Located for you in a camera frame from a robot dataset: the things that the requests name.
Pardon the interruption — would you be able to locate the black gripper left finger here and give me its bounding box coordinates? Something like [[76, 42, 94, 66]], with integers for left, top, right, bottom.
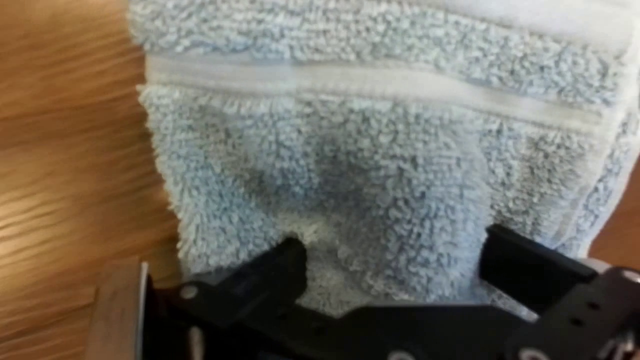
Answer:
[[154, 235, 310, 337]]

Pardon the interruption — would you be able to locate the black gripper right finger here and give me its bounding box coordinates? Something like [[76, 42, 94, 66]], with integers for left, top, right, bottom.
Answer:
[[478, 223, 602, 325]]

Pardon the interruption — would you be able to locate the light blue towel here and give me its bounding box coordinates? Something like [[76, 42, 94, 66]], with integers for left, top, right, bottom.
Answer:
[[127, 0, 640, 320]]

